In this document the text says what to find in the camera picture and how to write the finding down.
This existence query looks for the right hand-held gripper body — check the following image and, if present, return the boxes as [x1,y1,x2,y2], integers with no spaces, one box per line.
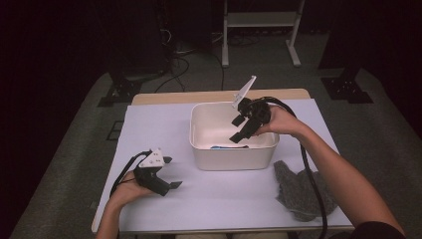
[232,75,273,135]

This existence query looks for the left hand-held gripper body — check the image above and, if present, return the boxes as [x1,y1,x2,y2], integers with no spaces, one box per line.
[132,147,171,197]

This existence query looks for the hand-held gripper cable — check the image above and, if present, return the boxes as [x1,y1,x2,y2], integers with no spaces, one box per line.
[253,96,329,239]
[108,149,153,198]

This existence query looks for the white plastic bin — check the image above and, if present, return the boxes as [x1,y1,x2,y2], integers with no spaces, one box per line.
[189,101,281,172]

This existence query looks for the grey fluffy cloth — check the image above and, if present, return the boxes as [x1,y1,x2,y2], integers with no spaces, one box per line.
[273,159,338,223]

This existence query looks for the white metal stand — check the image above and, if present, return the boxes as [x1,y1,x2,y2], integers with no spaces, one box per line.
[221,0,307,69]

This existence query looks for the person's right hand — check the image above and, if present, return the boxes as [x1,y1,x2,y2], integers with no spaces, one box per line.
[253,105,308,140]

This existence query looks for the black stand base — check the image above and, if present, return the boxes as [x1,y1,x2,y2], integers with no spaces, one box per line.
[97,71,143,109]
[320,68,374,105]

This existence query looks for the left hand-held gripper cable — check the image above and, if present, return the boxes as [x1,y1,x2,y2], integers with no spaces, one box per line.
[108,149,153,198]

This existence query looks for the black floor cable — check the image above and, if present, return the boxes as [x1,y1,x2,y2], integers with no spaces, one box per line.
[153,56,192,94]

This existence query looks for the person's left hand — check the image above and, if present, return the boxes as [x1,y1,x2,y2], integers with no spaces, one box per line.
[108,178,155,208]

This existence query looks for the right hand-held gripper cable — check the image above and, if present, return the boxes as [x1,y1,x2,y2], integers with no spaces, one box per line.
[253,96,329,239]

